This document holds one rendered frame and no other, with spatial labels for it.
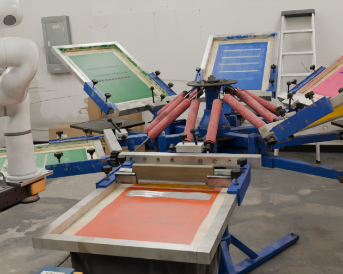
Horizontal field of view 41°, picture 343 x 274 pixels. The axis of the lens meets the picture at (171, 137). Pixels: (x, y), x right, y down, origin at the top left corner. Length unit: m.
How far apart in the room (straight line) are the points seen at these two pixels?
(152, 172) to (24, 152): 0.57
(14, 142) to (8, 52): 0.39
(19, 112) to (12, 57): 0.30
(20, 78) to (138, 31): 4.94
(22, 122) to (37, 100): 5.50
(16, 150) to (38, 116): 5.52
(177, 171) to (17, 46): 0.86
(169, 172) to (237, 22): 4.20
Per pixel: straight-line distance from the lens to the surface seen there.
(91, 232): 1.63
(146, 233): 1.57
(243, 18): 5.96
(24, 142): 1.67
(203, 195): 1.85
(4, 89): 1.51
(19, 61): 1.42
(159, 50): 6.23
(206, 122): 2.66
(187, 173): 1.91
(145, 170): 1.97
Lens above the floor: 1.61
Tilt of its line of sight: 13 degrees down
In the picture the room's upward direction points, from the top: 4 degrees counter-clockwise
